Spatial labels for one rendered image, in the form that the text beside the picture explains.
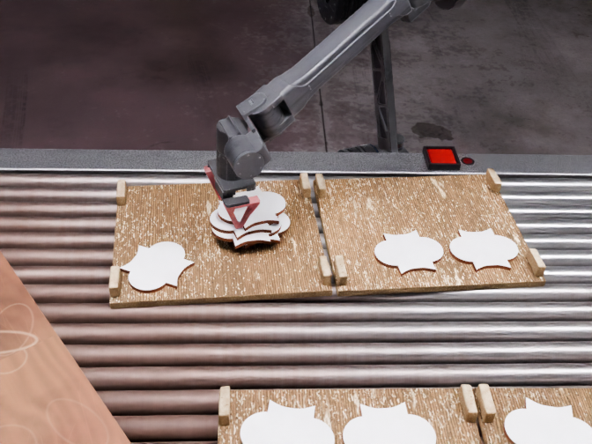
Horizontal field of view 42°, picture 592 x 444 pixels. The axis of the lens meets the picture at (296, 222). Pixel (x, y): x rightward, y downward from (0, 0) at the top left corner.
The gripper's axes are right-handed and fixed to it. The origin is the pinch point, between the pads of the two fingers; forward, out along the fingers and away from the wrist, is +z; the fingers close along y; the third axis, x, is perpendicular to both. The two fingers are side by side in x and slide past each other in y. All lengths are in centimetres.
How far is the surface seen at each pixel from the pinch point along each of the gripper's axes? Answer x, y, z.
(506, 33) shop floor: 248, -218, 95
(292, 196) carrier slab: 16.4, -6.9, 5.5
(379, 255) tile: 24.7, 17.4, 4.4
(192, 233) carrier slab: -7.3, -2.1, 6.0
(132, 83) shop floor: 30, -228, 99
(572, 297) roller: 57, 38, 7
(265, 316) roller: -0.8, 21.9, 8.4
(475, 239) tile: 45.5, 19.8, 4.0
